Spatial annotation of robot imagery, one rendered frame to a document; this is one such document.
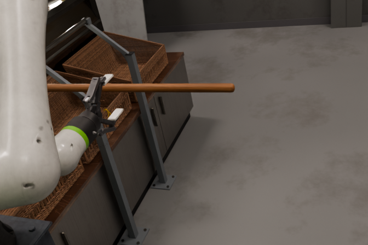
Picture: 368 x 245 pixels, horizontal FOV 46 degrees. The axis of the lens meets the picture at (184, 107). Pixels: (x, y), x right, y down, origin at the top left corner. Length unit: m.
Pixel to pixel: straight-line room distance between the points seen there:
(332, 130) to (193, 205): 1.15
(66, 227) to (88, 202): 0.20
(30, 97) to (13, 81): 0.05
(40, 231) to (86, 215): 1.23
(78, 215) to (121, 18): 3.00
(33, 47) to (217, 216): 1.89
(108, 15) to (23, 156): 4.13
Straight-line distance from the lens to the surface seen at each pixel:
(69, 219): 2.15
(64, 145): 1.22
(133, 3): 4.75
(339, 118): 3.38
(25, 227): 1.08
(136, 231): 2.63
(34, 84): 0.93
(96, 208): 2.33
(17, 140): 0.86
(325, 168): 2.92
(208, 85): 1.42
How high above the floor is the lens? 1.85
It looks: 30 degrees down
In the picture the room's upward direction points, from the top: 12 degrees counter-clockwise
